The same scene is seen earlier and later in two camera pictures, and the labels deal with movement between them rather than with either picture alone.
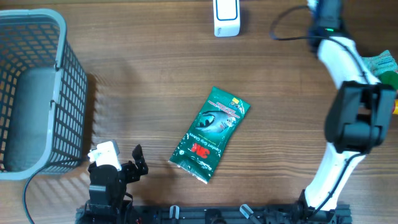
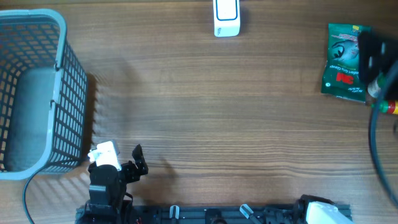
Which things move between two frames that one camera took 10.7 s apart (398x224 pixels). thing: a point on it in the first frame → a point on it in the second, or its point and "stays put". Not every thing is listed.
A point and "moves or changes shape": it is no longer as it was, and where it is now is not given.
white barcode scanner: [226, 18] stays put
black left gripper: [134, 173] stays put
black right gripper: [340, 23] → [391, 50]
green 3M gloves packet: [203, 142] moves or changes shape
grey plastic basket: [43, 94] stays put
